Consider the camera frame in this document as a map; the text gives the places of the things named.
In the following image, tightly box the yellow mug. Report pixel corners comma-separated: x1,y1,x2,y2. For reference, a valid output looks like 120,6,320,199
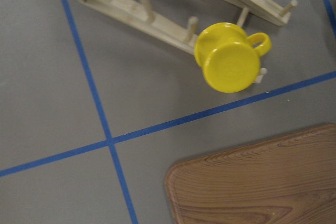
194,23,272,93

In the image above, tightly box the wooden tray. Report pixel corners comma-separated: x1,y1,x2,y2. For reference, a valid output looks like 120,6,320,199
165,124,335,223

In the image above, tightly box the wooden mug rack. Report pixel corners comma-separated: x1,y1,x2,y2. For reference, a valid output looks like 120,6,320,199
53,0,299,86

